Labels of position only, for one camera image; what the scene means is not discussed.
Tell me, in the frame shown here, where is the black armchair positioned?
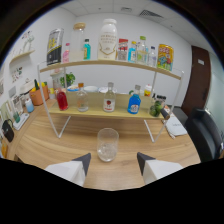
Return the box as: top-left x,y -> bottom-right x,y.
185,107 -> 224,163

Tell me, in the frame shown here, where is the yellow white jar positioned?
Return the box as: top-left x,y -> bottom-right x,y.
143,84 -> 153,98

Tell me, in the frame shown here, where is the clear drinking glass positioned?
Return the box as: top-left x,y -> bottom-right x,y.
96,127 -> 120,163

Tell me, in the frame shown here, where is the jar of green limes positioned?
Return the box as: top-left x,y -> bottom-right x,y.
148,94 -> 167,118

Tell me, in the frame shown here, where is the small teal bottle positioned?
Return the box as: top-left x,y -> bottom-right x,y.
82,38 -> 92,61

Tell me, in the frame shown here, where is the white tray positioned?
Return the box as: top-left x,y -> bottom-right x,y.
12,112 -> 31,131

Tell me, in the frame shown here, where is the ceiling air vent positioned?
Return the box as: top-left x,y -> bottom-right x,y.
138,9 -> 164,19

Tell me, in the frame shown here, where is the clear bottle orange cap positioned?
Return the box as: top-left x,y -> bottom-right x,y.
76,82 -> 90,113

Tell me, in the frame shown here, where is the small red liquid bottle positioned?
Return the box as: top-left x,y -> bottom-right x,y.
55,87 -> 70,112

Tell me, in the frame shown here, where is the wooden wall shelf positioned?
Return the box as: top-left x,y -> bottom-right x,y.
9,49 -> 36,64

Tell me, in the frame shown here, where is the teal cup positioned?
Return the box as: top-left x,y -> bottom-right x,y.
12,111 -> 21,124

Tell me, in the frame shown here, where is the white booklet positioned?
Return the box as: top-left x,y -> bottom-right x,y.
163,114 -> 188,139

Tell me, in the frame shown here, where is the small pink bottle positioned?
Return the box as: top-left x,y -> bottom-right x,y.
62,42 -> 71,64

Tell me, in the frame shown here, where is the orange basket with fruit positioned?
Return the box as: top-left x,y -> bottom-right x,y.
29,79 -> 50,107

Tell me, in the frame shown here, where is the clear bottle red label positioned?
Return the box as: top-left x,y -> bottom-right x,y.
102,81 -> 117,113

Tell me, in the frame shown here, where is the potted green plant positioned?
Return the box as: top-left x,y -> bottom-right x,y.
59,72 -> 76,88

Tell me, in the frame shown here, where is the black kettle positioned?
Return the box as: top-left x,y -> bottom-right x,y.
1,118 -> 16,143

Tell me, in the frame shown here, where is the large white bottle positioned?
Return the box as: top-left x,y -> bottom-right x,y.
97,18 -> 119,61

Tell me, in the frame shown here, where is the dark muddler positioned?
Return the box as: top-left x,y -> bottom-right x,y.
160,106 -> 172,120

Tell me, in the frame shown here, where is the white-framed wooden two-tier shelf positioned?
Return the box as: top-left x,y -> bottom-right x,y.
36,59 -> 185,144

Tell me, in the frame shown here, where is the brown door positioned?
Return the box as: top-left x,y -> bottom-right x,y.
181,45 -> 212,117

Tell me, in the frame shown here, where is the blue liquid bottle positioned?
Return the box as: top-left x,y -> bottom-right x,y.
127,84 -> 142,115

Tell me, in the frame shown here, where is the tall black yellow can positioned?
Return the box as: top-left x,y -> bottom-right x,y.
46,27 -> 65,66

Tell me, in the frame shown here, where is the yellow drink can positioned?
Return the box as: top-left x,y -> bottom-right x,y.
156,43 -> 175,72

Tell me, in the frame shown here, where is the clear bottle blue cap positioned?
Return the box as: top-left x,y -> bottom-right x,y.
147,45 -> 158,68

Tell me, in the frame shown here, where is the glass jar cork lid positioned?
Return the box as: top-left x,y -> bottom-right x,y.
69,22 -> 87,62

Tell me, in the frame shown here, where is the wide white bowl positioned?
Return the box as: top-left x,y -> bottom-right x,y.
98,86 -> 118,94

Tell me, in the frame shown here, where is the light blue gin bottle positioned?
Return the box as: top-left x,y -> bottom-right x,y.
127,40 -> 138,63

